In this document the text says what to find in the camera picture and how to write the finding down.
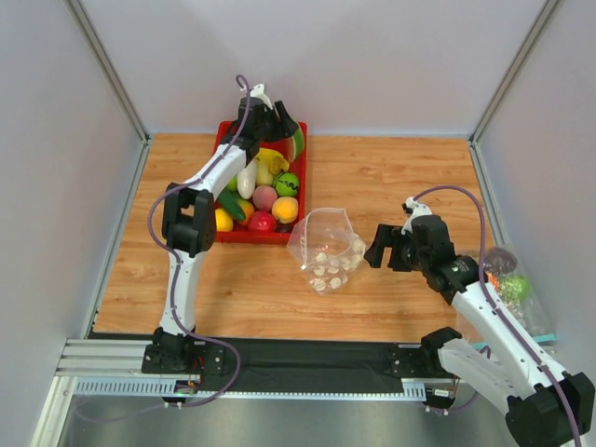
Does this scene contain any polka dot zip bag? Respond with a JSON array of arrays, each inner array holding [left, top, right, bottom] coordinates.
[[287, 208, 367, 295]]

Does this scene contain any yellow pear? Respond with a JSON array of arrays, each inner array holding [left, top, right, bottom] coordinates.
[[255, 161, 275, 186]]

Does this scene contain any white radish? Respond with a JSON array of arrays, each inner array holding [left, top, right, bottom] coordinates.
[[237, 159, 258, 199]]

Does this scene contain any dark green cucumber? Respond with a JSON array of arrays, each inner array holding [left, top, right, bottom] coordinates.
[[217, 188, 246, 222]]

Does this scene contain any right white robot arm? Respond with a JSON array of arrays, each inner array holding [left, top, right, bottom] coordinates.
[[364, 214, 595, 446]]

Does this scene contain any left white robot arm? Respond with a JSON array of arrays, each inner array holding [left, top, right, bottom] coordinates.
[[142, 97, 302, 374]]

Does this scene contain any clear bag of spare food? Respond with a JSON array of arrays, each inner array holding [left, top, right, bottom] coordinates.
[[484, 246, 557, 345]]

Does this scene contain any yellow banana bunch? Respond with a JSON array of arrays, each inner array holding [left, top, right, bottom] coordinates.
[[256, 147, 290, 175]]

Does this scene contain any small green watermelon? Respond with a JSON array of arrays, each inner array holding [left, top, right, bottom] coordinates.
[[272, 172, 300, 197]]

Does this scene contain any green apple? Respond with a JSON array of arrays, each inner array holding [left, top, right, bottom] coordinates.
[[226, 176, 238, 193]]

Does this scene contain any pink peach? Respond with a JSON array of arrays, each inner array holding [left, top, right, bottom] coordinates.
[[251, 185, 278, 212]]

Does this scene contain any yellow orange peach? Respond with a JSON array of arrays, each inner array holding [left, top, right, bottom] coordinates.
[[271, 196, 299, 224]]

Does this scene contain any green orange mango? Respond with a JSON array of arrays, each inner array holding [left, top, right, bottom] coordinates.
[[236, 196, 255, 227]]

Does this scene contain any red pomegranate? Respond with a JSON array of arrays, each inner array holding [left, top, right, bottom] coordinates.
[[247, 210, 278, 233]]

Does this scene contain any dark purple plum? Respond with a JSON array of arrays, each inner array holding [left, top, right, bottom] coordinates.
[[278, 223, 293, 234]]

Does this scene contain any yellow lemon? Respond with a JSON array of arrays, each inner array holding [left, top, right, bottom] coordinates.
[[215, 208, 235, 232]]

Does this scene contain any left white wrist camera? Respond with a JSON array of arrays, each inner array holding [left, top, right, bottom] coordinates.
[[251, 84, 274, 110]]

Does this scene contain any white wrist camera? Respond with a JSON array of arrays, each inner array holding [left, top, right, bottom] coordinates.
[[401, 196, 433, 235], [251, 84, 274, 110]]

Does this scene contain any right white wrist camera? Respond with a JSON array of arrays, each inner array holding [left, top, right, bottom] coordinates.
[[401, 196, 433, 235]]

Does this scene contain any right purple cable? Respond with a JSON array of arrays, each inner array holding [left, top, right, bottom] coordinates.
[[412, 184, 583, 447]]

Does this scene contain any white slotted cable duct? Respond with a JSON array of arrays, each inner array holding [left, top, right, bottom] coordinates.
[[72, 375, 457, 401]]

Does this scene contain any right aluminium frame post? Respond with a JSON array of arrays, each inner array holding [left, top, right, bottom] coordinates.
[[468, 0, 564, 145]]

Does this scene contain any aluminium frame post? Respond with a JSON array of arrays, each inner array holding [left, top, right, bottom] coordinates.
[[468, 0, 564, 145], [64, 0, 150, 142]]

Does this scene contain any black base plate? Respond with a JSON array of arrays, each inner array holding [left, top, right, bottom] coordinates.
[[148, 338, 452, 394]]

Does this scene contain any left aluminium frame post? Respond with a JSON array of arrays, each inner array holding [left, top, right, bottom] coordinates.
[[64, 0, 150, 142]]

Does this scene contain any aluminium front rail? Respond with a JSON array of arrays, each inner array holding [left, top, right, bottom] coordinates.
[[55, 338, 159, 377]]

